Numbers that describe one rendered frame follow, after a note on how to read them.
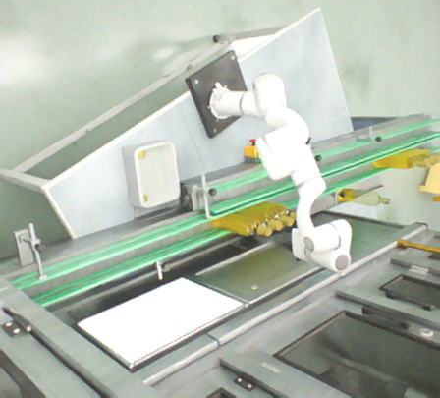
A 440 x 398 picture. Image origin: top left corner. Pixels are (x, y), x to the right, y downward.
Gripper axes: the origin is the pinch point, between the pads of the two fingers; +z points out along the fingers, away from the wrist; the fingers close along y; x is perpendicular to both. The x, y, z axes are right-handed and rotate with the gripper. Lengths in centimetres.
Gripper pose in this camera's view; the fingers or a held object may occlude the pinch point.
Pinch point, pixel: (288, 236)
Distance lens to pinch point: 178.8
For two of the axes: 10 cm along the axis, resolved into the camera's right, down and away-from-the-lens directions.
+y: -1.0, -9.7, -2.4
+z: -4.3, -1.7, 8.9
